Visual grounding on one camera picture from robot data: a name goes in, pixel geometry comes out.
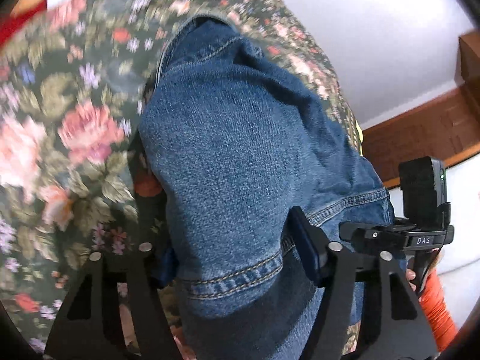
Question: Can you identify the blue denim jacket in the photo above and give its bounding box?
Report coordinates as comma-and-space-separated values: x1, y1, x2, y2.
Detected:
139, 16, 394, 359

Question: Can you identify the dark floral bedspread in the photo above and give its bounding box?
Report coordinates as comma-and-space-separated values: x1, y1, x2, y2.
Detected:
1, 0, 362, 357

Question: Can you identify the wooden headboard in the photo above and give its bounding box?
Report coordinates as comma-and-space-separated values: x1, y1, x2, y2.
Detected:
363, 30, 479, 189

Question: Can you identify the red plush toy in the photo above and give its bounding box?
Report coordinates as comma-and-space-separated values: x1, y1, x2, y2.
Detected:
0, 0, 87, 51

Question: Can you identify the right hand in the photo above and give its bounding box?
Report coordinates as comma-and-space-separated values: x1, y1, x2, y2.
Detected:
405, 268, 416, 291

